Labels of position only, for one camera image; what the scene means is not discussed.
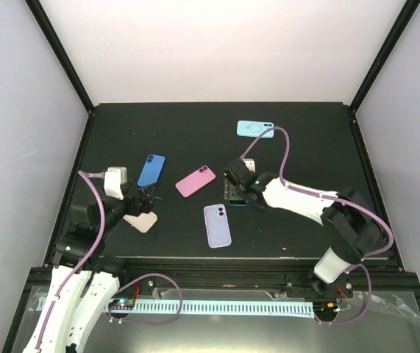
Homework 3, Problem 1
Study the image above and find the lavender phone case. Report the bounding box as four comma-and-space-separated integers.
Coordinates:
203, 204, 232, 249

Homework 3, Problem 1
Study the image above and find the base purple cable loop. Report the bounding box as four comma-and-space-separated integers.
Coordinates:
314, 263, 373, 327
107, 273, 183, 327

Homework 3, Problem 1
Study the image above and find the light blue phone case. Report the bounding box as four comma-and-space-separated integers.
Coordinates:
236, 121, 274, 138

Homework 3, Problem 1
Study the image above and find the right black frame post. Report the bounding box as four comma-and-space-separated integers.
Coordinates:
349, 0, 420, 113

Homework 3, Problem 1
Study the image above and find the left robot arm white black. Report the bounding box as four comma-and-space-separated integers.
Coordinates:
24, 182, 157, 352

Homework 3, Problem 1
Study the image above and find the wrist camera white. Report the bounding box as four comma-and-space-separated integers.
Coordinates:
104, 167, 127, 200
243, 158, 256, 172

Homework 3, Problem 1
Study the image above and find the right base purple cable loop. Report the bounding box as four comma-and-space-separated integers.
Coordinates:
314, 263, 373, 327

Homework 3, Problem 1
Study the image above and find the pink phone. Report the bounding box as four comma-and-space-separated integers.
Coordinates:
175, 165, 216, 198

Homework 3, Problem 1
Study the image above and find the black frame post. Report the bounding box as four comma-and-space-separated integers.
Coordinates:
25, 0, 95, 114
349, 0, 420, 113

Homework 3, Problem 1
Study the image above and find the blue phone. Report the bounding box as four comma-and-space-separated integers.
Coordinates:
137, 154, 165, 188

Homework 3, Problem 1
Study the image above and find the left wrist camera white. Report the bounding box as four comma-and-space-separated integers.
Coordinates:
104, 167, 127, 200

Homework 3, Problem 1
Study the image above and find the left black frame post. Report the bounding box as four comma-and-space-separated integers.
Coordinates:
25, 0, 95, 114

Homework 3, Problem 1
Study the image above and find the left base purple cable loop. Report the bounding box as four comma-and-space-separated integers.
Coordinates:
107, 273, 183, 327

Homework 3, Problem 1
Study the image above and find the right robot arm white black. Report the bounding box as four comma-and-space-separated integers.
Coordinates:
223, 159, 394, 296

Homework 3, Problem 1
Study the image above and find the white slotted cable duct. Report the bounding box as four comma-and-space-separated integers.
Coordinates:
99, 298, 315, 318

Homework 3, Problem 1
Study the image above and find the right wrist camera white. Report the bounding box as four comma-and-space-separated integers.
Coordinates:
243, 158, 256, 172

